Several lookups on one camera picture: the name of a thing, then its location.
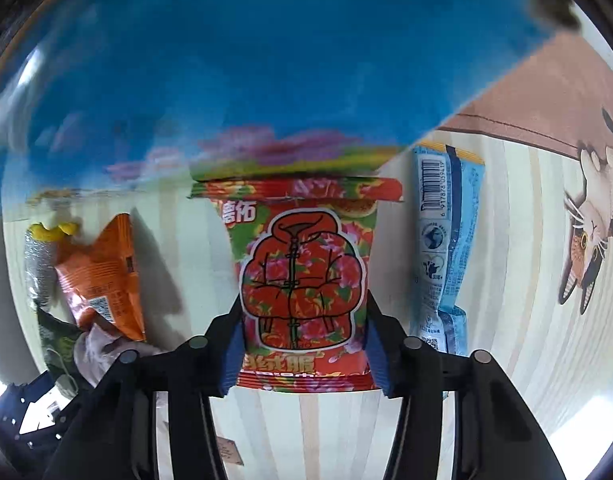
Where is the lilac cloth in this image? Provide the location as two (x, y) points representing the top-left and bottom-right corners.
(73, 323), (162, 387)

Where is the orange snack packet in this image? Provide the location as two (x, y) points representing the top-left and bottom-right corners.
(56, 214), (146, 341)

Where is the red floral snack packet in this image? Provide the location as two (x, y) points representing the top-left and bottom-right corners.
(190, 177), (403, 393)

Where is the green snack packet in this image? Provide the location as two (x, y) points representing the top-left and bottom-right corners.
(36, 309), (92, 399)

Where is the silver yellow scrubbing sponge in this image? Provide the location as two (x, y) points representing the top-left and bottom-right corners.
(24, 222), (80, 310)

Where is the light blue snack packet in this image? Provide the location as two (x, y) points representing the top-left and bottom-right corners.
(410, 142), (484, 356)

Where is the open cardboard box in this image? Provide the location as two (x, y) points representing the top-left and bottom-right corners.
(0, 0), (570, 211)

